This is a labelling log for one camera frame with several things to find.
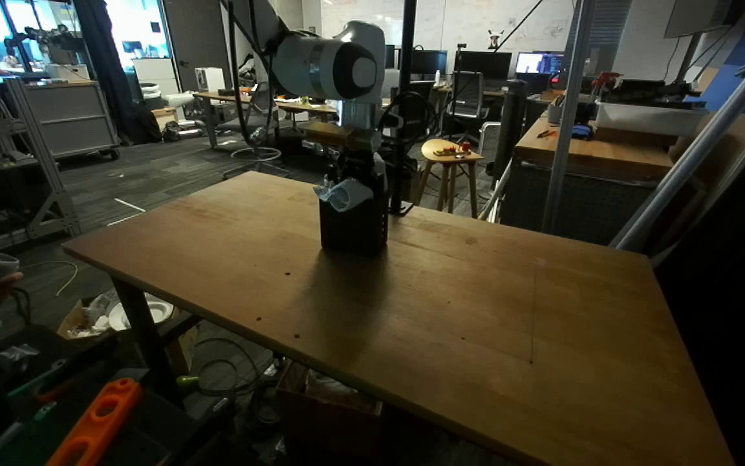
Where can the black perforated box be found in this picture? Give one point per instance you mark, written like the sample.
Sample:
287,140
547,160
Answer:
353,234

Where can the dark computer monitor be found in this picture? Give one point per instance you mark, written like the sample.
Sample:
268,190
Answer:
481,65
429,62

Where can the open cardboard box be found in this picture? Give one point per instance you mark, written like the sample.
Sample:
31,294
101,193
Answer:
76,323

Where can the black table leg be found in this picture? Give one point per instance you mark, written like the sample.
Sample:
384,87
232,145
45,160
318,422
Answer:
141,326

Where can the white box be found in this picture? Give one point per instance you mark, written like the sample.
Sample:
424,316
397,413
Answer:
210,78

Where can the black vertical pole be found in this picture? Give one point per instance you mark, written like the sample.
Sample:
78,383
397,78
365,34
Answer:
405,87

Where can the silver upright pole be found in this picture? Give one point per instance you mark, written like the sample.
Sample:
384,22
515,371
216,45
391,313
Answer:
568,112

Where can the wooden top workbench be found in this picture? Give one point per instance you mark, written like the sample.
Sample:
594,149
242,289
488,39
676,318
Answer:
589,156

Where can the lit computer monitor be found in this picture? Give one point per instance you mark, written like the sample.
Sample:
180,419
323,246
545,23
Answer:
539,62

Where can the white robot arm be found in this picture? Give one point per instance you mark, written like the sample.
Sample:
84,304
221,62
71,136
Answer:
323,68

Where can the round wooden stool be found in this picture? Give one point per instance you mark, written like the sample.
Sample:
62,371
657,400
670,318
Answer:
451,153

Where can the grey metal shelf rack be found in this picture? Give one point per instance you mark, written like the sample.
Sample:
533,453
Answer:
31,131

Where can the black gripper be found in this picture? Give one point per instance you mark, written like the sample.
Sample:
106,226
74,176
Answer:
362,160

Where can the small red items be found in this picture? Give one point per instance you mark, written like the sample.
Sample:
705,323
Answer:
451,149

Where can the silver diagonal pole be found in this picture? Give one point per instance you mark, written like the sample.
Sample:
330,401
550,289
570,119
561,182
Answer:
698,138

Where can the orange plastic object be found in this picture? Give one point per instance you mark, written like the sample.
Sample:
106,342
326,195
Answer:
97,424

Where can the grey rolling cabinet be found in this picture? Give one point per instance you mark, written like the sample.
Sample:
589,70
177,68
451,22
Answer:
71,116

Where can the small blue object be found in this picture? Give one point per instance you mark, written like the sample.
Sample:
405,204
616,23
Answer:
582,133

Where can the black mesh office chair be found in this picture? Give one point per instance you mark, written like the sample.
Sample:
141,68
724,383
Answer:
467,90

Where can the grey office chair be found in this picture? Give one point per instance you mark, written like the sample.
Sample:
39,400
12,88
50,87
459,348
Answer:
260,112

